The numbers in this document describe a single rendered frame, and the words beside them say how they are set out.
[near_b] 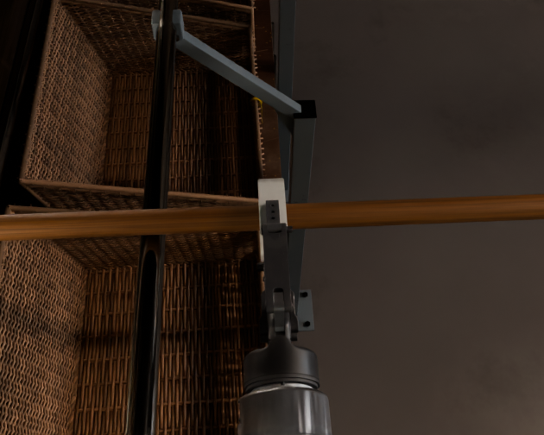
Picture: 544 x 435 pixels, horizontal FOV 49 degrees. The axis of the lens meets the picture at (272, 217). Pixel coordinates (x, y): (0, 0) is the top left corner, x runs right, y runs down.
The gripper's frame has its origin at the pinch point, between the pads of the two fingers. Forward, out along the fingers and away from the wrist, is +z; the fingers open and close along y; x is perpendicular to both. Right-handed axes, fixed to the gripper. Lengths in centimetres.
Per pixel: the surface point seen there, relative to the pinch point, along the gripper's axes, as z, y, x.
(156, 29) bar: 35.9, 3.3, -15.6
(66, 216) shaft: 0.5, -1.3, -23.3
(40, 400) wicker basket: -6, 51, -42
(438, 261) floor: 52, 120, 58
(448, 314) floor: 34, 120, 58
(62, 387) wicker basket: -2, 57, -41
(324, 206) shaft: 0.4, -1.2, 6.0
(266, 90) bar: 37.0, 18.3, 0.9
